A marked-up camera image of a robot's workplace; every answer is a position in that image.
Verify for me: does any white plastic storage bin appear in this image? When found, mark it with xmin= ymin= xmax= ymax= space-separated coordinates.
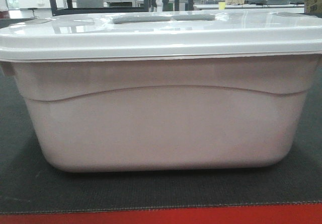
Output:
xmin=1 ymin=10 xmax=321 ymax=172

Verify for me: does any yellow cup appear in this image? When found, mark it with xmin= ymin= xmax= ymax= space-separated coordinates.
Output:
xmin=218 ymin=2 xmax=225 ymax=10

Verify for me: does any dark grey table mat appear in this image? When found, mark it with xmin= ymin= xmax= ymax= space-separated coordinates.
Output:
xmin=0 ymin=19 xmax=322 ymax=214

